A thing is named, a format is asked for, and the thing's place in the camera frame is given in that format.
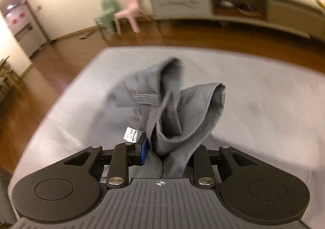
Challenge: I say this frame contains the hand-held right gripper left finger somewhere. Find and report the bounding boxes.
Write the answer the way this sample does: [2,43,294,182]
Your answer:
[64,134,148,189]

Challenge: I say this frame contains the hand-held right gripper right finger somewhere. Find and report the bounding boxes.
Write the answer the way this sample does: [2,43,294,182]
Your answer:
[190,144,260,188]

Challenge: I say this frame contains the grey pants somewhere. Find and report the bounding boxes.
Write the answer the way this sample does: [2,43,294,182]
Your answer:
[85,58,226,179]

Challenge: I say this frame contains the green plastic chair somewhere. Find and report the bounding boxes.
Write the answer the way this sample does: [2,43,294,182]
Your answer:
[94,0,121,39]

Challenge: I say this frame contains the pink plastic chair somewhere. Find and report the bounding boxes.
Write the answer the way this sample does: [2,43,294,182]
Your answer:
[113,0,153,34]

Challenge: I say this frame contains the grey television cabinet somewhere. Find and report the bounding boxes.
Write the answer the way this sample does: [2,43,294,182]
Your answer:
[147,0,325,39]

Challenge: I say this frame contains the wooden dining furniture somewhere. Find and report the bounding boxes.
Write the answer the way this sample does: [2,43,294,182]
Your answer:
[0,56,21,107]

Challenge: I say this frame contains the grey door with red stickers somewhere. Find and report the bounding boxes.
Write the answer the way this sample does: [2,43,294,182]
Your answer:
[6,0,50,58]

